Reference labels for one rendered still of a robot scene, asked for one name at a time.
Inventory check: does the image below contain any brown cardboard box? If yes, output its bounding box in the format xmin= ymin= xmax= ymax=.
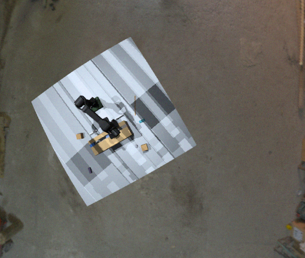
xmin=141 ymin=144 xmax=148 ymax=151

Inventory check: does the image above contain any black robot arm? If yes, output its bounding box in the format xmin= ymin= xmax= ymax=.
xmin=74 ymin=95 xmax=121 ymax=138

